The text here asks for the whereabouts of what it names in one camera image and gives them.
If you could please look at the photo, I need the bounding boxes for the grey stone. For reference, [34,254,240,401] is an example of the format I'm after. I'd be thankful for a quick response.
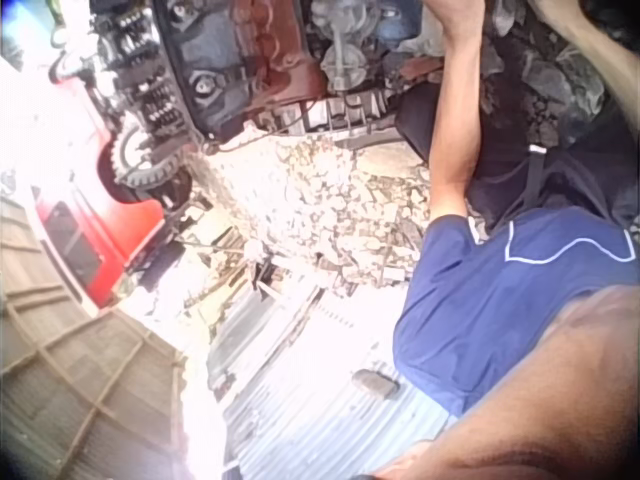
[350,368,401,401]

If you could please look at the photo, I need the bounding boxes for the red car body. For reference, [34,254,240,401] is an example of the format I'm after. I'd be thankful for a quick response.
[29,74,196,314]

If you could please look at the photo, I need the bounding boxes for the woven bamboo fence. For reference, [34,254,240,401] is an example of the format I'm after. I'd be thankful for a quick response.
[0,194,187,480]

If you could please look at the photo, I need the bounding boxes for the heap of grey rocks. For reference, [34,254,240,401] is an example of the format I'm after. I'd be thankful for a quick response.
[482,19,614,151]

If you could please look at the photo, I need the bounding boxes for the person's legs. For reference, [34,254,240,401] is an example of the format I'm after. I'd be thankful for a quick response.
[397,82,640,236]

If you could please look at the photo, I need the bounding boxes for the black car front grille frame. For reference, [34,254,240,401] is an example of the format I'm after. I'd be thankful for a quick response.
[249,88,404,149]

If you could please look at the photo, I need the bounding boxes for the grey and red car engine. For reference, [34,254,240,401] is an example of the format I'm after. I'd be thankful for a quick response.
[149,0,331,146]

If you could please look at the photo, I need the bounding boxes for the grey plastic reservoir cap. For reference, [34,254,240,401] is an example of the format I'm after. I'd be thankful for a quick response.
[319,22,367,94]

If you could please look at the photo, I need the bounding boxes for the person's left hand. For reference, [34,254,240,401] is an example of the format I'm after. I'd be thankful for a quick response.
[433,0,487,35]

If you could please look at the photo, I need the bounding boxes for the black cable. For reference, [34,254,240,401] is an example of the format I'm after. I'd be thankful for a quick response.
[218,99,321,154]

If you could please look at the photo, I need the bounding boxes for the corrugated metal sheets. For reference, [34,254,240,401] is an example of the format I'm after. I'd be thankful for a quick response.
[203,282,454,480]

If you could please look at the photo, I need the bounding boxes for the black engine bay fuse box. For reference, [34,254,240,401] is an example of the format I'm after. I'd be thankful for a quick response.
[94,4,194,149]

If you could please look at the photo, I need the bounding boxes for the grey toothed wheel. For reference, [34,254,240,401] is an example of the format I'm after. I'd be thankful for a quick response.
[110,119,187,192]

